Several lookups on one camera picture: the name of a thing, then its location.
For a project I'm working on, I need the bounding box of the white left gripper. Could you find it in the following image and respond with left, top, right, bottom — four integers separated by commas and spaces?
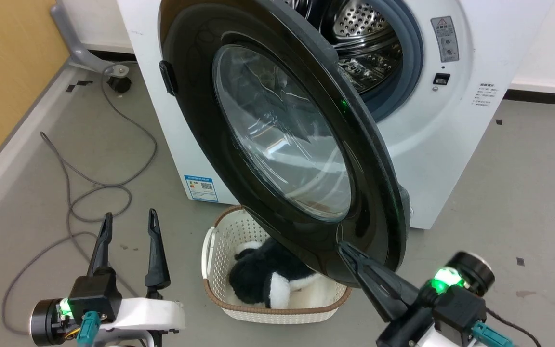
87, 208, 185, 347

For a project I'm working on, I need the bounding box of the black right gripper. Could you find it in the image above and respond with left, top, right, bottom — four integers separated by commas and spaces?
338, 242, 456, 347

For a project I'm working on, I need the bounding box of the black round glass washer door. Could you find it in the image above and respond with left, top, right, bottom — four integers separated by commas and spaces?
158, 0, 411, 288

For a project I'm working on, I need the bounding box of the white front-loading washing machine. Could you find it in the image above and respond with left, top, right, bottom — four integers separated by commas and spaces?
116, 0, 555, 230

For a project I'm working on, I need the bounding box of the grey rubber door gasket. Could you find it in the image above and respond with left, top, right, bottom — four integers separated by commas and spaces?
302, 0, 425, 123

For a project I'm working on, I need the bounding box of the blue white energy label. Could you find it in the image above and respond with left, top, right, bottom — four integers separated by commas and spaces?
184, 175, 219, 202

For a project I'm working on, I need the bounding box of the white laundry basket brown rim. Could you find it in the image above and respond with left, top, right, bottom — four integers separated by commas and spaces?
201, 205, 353, 324

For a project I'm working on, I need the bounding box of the black and white plush toy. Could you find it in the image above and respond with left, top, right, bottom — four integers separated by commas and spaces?
228, 236, 326, 309

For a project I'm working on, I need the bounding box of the black floor plug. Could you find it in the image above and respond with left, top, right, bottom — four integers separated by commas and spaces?
106, 76, 132, 94

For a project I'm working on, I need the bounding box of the grey warning sticker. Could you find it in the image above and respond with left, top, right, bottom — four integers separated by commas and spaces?
431, 16, 460, 63

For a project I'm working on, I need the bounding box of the perforated steel washer drum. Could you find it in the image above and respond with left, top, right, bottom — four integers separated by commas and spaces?
285, 0, 403, 94

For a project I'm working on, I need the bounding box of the teal cable connector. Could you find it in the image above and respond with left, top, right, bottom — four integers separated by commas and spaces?
471, 322, 514, 347
76, 311, 101, 347

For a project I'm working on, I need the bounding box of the thin grey floor cable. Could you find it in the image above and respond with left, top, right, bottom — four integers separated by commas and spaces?
2, 65, 159, 335

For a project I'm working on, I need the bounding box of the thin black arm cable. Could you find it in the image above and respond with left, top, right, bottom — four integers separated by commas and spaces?
485, 308, 543, 347

